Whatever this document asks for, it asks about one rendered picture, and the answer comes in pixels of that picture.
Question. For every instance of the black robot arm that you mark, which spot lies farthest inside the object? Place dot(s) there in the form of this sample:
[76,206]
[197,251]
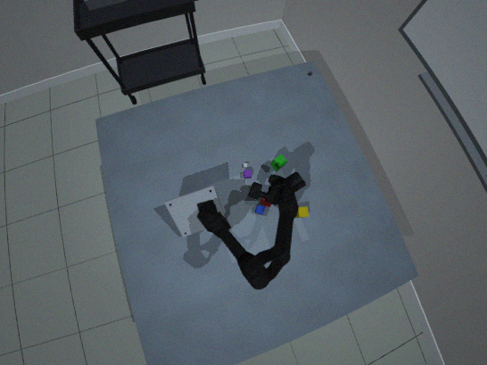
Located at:
[252,266]

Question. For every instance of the yellow block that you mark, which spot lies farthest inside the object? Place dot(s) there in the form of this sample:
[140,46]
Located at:
[302,212]

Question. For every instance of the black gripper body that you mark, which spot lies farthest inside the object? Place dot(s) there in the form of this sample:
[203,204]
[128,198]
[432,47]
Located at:
[255,192]

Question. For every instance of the blue block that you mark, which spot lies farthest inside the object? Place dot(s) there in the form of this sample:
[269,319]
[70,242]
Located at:
[260,209]

